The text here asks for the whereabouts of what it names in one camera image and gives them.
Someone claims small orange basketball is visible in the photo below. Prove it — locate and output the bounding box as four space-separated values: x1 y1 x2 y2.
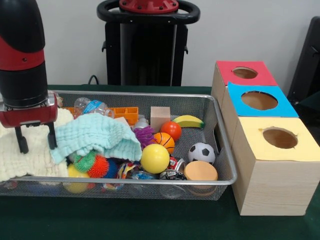
152 132 175 154

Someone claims black panel stand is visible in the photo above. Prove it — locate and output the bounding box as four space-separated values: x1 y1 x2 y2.
287 16 320 101

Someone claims yellow toy banana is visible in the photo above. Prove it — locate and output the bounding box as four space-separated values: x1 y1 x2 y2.
172 114 205 130

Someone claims dark green table cloth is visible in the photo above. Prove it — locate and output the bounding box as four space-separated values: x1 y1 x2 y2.
0 84 320 240
298 91 320 121

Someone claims smooth orange-red ball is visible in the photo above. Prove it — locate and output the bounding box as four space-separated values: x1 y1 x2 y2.
159 121 183 142

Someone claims wooden box with three holes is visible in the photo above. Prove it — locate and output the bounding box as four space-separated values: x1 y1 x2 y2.
210 60 320 216

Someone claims orange toy brick plate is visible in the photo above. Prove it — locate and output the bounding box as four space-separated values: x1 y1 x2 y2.
62 106 140 126

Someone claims small soccer ball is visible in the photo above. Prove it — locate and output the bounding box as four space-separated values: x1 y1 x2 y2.
187 142 216 165

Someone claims shallow metal mesh bin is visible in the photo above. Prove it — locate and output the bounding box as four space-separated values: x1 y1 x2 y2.
0 89 238 201

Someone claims round container with orange lid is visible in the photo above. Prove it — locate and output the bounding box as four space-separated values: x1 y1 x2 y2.
184 160 219 197

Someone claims plain wooden cube block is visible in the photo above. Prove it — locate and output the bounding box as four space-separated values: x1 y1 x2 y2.
150 106 171 133

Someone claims smooth yellow ball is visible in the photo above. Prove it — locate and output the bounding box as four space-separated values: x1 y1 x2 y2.
140 143 171 175

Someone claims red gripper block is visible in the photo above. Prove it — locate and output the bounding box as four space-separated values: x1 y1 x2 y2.
0 94 59 154

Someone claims mint green knitted cloth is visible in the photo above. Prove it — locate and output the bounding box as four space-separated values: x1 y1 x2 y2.
49 112 143 165

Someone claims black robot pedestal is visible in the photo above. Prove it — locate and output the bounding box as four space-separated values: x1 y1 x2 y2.
96 0 201 87

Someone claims cream knitted cloth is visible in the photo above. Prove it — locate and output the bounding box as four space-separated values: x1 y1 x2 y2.
0 107 74 183

